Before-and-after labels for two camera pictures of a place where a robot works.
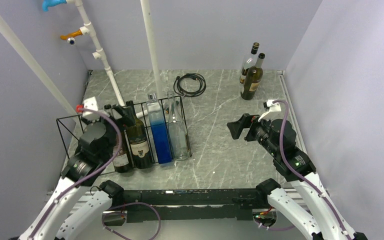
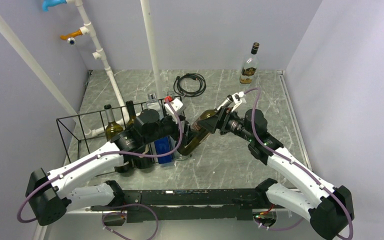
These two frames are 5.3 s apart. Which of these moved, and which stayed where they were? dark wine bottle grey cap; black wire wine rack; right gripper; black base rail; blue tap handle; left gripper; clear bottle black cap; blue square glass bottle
Moved: right gripper; dark wine bottle grey cap; left gripper
Stayed: clear bottle black cap; blue square glass bottle; blue tap handle; black wire wine rack; black base rail
